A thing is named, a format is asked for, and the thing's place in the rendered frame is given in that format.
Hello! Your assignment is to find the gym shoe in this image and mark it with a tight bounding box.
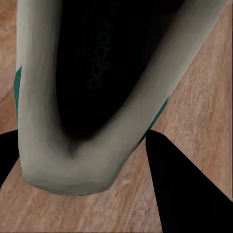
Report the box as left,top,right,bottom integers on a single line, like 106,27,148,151
14,0,230,196

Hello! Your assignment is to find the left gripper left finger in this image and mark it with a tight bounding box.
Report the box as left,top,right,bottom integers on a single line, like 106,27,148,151
0,130,20,187

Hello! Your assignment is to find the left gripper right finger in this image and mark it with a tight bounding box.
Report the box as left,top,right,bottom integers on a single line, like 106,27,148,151
146,130,233,233

